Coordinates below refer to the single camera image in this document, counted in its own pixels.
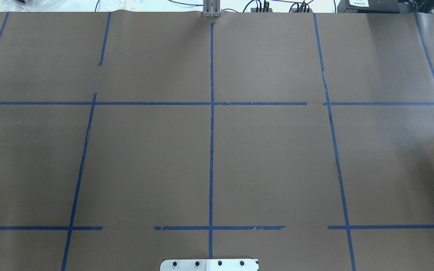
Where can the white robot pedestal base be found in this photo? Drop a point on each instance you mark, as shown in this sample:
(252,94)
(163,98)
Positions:
(210,265)

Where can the aluminium frame post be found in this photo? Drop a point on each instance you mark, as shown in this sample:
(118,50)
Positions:
(212,8)

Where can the black box device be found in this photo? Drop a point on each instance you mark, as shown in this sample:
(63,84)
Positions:
(368,6)

